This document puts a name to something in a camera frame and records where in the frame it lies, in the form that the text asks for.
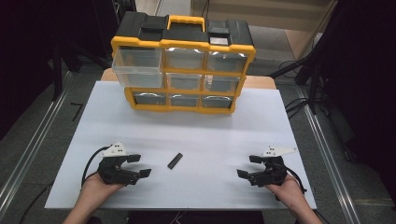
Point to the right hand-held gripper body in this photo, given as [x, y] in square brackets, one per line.
[271, 172]

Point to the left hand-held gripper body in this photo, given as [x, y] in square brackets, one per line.
[112, 169]

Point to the small black stick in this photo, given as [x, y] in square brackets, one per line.
[175, 160]

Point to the large clear plastic drawer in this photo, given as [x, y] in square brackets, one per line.
[137, 67]

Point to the person's right hand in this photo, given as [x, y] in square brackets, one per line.
[288, 190]

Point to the person's left hand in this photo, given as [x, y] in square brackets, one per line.
[95, 188]

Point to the small clear plastic drawer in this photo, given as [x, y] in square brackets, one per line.
[184, 58]
[184, 81]
[184, 100]
[150, 98]
[217, 102]
[226, 61]
[221, 84]

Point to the person's dark clothing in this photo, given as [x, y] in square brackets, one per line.
[196, 217]

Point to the black metal stand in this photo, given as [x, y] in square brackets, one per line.
[313, 84]
[57, 74]

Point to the yellow black drawer organizer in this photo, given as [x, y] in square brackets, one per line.
[183, 37]

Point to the metal floor rail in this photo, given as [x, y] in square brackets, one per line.
[327, 149]
[34, 133]

